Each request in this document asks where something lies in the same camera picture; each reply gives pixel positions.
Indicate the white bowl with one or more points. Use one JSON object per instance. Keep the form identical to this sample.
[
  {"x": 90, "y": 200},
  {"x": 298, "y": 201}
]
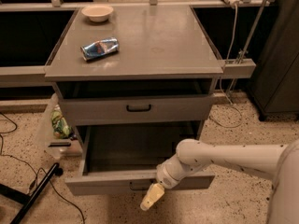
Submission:
[{"x": 97, "y": 13}]

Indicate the grey drawer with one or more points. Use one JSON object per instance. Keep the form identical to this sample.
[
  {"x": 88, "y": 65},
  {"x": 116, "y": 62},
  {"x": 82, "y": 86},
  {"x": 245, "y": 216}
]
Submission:
[
  {"x": 135, "y": 110},
  {"x": 123, "y": 158}
]

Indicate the clear plastic bin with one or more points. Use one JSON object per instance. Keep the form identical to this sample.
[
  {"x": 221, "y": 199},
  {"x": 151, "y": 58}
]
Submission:
[{"x": 45, "y": 138}]

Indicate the metal diagonal rod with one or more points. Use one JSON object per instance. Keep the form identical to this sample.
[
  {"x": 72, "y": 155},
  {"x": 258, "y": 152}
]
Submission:
[{"x": 237, "y": 62}]

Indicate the grey drawer cabinet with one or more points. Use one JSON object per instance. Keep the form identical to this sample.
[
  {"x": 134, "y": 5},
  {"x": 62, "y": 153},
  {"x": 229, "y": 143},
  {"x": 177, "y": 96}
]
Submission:
[{"x": 163, "y": 53}]

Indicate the dark grey side cabinet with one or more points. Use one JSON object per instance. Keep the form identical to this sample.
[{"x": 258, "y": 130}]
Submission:
[{"x": 274, "y": 85}]

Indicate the grey top drawer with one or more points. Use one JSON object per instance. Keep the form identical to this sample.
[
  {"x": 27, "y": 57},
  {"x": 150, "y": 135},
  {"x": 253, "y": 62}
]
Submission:
[{"x": 135, "y": 110}]

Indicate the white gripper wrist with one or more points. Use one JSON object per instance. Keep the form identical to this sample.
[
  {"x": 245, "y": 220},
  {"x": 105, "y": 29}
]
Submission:
[{"x": 165, "y": 178}]

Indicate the black stand leg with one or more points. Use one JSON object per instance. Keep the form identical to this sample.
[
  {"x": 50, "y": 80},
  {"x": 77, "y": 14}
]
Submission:
[{"x": 27, "y": 200}]

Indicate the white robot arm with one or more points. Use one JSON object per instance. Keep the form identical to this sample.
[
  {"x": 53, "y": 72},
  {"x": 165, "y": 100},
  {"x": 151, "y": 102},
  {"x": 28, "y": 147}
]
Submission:
[{"x": 277, "y": 163}]

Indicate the green snack bag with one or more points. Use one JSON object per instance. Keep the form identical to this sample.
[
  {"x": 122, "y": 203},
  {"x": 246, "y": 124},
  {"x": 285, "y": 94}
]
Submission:
[{"x": 60, "y": 127}]

